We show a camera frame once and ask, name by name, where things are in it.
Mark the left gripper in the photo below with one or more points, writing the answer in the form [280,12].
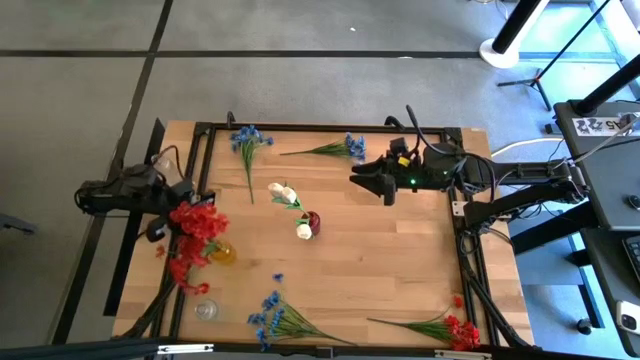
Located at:
[182,192]

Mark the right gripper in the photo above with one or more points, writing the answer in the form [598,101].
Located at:
[412,170]

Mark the blue artificial flower bunch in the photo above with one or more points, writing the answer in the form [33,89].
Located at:
[272,300]
[247,136]
[356,147]

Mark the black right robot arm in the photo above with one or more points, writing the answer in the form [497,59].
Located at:
[530,172]

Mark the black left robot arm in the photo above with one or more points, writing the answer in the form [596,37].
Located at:
[115,195]

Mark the red ribbed glass vase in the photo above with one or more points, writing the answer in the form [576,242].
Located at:
[315,223]

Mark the yellow ribbed glass vase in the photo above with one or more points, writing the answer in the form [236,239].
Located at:
[225,255]

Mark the loose red flower petal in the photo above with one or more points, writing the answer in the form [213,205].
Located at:
[458,301]
[160,251]

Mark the loose blue flower petal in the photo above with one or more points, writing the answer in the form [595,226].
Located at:
[278,277]

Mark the black tripod stand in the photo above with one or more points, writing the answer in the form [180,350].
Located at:
[537,79]

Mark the white printed sticker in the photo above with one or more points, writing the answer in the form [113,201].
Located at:
[597,125]

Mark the thick black pole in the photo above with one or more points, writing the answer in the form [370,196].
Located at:
[607,90]

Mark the dark grey desk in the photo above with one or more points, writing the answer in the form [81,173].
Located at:
[607,280]

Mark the black caster wheel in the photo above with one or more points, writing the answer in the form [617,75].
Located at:
[583,326]

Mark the black keyboard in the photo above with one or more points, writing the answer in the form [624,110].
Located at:
[633,257]

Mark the white smartphone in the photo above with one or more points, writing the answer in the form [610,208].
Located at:
[629,316]

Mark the black aluminium table frame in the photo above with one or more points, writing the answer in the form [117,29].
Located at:
[300,128]

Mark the pedestal stand white base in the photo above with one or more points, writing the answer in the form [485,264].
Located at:
[500,55]

